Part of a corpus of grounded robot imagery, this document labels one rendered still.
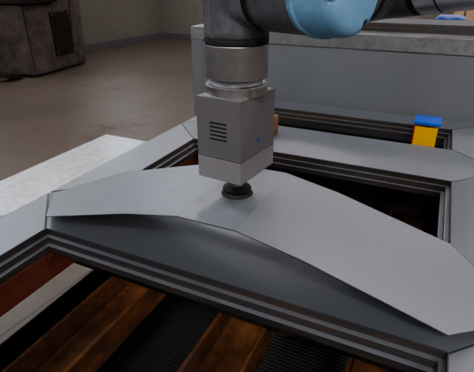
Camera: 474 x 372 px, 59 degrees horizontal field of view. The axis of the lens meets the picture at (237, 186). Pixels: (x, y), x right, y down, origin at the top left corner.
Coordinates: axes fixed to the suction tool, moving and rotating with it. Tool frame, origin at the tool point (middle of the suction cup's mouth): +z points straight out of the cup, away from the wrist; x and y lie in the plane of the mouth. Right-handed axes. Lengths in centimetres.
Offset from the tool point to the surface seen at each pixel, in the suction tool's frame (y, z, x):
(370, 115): -73, 7, -2
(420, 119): -62, 3, 13
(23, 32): -293, 30, -509
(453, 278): -4.6, 4.9, 27.7
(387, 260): -0.9, 2.8, 20.5
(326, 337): 8.2, 9.0, 17.0
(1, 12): -285, 7, -537
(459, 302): -0.7, 5.1, 28.8
